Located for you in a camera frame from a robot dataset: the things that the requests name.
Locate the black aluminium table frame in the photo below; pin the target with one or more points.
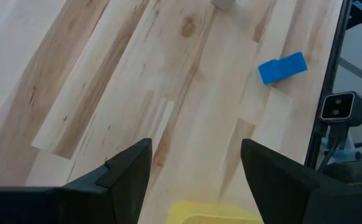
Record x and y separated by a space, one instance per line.
333 62

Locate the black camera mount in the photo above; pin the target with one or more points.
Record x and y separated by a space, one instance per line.
339 132

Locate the small black depth camera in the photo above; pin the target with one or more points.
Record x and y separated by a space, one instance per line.
339 109

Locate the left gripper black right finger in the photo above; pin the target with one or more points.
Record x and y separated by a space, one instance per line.
283 193

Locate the blue arch block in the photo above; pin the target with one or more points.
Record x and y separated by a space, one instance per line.
280 70

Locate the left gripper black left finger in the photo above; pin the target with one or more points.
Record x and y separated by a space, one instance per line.
121 193

